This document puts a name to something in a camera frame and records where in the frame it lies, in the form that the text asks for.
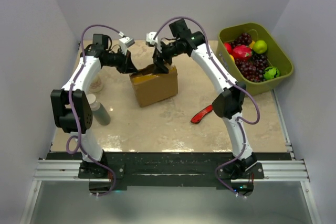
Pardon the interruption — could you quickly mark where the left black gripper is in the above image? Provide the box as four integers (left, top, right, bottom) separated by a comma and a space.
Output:
104, 48, 138, 74

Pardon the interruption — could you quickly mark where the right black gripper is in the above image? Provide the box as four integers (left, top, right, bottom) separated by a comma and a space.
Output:
152, 39, 182, 75

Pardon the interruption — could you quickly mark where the brown cardboard express box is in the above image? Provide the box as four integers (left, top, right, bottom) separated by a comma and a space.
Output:
130, 64, 179, 108

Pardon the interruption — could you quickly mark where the red black utility knife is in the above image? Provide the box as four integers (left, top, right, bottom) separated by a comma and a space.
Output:
190, 105, 213, 124

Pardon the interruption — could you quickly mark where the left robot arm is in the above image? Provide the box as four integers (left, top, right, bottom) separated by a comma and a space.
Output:
50, 34, 137, 178

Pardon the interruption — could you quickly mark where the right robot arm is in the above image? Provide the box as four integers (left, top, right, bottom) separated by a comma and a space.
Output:
146, 16, 257, 178

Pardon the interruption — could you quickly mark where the grey cylindrical bottle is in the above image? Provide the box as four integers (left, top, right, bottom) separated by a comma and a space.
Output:
87, 94, 111, 126

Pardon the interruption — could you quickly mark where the red apple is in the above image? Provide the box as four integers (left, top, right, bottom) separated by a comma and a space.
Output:
223, 42, 233, 54

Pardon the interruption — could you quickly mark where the pink dragon fruit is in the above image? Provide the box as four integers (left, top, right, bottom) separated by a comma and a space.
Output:
232, 45, 252, 61

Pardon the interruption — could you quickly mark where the dark grape bunch top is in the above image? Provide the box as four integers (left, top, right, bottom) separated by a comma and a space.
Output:
230, 33, 252, 48

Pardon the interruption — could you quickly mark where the purple grape bunch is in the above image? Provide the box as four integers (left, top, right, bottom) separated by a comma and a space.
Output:
235, 54, 269, 82

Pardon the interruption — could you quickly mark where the green plastic basket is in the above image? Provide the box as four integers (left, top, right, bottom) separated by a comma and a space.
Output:
216, 23, 294, 95

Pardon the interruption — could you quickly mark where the yellow fruit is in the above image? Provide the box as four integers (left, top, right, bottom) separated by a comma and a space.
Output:
249, 41, 256, 49

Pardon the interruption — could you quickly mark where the green apple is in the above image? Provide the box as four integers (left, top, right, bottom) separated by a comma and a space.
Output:
253, 40, 268, 54

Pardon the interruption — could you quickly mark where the green striped melon ball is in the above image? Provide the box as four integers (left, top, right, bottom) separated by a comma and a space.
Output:
263, 66, 280, 80

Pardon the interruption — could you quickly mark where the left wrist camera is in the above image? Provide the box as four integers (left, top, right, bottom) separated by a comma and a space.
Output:
119, 36, 135, 55

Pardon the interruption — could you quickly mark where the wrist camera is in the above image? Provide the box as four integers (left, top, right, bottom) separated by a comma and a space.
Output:
145, 32, 161, 51
119, 36, 135, 55

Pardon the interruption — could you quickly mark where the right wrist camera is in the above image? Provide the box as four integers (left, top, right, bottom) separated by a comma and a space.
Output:
145, 32, 161, 51

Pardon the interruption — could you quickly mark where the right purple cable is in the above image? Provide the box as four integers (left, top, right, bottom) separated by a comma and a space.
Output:
154, 16, 261, 167

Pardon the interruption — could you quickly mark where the purple cable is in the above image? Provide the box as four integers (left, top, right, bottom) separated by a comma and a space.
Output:
65, 24, 124, 154
154, 16, 261, 167

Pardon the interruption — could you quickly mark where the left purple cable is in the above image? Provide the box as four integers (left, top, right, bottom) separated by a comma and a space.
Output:
65, 24, 124, 154

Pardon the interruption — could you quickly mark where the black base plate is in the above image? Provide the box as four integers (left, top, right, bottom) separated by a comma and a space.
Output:
46, 152, 264, 194

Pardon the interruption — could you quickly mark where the aluminium rail frame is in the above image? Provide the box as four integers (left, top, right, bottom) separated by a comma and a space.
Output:
34, 160, 310, 182

